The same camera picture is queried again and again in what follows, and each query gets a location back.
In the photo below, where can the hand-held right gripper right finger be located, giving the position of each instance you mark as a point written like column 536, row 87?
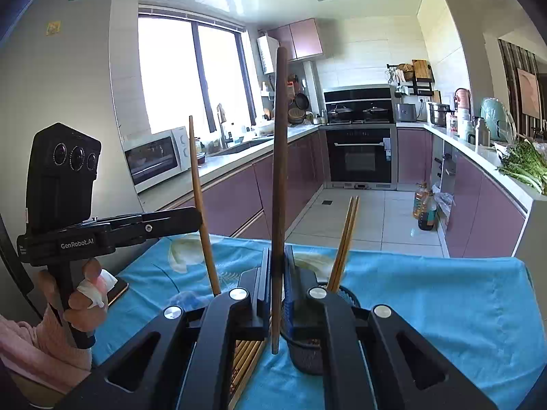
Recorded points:
column 289, row 307

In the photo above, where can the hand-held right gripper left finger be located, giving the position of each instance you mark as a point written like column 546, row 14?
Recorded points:
column 266, row 290

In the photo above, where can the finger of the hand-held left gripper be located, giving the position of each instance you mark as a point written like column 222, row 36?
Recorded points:
column 171, row 226

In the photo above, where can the tan wooden chopstick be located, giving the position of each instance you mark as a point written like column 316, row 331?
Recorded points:
column 280, row 158
column 349, row 230
column 201, row 205
column 342, row 239

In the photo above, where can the black mesh utensil holder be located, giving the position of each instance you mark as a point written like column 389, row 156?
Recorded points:
column 305, row 358

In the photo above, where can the bunch of chopsticks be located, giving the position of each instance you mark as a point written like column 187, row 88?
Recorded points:
column 245, row 358

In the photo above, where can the person's left hand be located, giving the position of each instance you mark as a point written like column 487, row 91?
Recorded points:
column 87, row 303

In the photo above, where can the white microwave oven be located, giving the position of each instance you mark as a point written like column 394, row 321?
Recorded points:
column 154, row 160

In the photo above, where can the pink lower cabinet run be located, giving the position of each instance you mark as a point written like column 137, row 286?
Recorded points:
column 478, row 205
column 239, row 196

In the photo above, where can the black smartphone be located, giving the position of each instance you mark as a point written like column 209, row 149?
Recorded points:
column 117, row 292

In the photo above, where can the grey refrigerator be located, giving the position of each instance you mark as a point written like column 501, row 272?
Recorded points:
column 64, row 77

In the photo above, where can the kitchen faucet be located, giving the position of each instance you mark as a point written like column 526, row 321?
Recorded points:
column 221, row 124

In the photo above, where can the blue floral tablecloth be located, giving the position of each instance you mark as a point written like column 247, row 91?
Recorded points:
column 427, row 307

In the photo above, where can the kitchen window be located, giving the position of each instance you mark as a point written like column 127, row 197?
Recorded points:
column 171, row 72

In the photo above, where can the black built-in oven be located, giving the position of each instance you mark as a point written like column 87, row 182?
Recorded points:
column 359, row 158

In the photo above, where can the round woven basket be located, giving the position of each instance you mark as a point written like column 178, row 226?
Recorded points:
column 295, row 116

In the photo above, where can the cooking oil bottle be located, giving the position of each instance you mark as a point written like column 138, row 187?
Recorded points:
column 421, row 203
column 428, row 215

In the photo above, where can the hanging black wok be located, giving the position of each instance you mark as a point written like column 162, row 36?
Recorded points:
column 301, row 100

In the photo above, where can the clear plastic bag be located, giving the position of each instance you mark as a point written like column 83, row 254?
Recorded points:
column 444, row 203

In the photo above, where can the black lidded pot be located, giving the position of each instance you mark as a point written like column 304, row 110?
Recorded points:
column 339, row 113
column 376, row 113

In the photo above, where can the white water heater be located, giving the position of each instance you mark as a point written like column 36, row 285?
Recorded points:
column 267, row 55

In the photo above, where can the black range hood unit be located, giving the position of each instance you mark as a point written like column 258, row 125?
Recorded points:
column 359, row 96

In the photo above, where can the grey countertop appliance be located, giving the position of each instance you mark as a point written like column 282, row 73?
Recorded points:
column 406, row 112

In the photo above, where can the stainless steel pot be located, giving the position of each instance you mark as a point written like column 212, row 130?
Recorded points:
column 439, row 114

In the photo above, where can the wooden cutting board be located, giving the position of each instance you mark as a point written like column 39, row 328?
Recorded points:
column 421, row 68

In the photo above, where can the pink kettle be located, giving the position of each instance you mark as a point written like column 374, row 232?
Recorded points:
column 463, row 99

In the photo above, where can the green leafy vegetables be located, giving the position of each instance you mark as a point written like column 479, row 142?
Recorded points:
column 523, row 162

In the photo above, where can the mint green appliance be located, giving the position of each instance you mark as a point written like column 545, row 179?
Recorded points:
column 491, row 113

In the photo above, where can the pink wall cabinet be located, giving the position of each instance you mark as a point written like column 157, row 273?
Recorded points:
column 303, row 38

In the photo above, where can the black wall rack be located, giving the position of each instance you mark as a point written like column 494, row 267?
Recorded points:
column 421, row 87

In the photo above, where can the framed wall picture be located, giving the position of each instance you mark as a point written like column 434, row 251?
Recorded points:
column 529, row 92

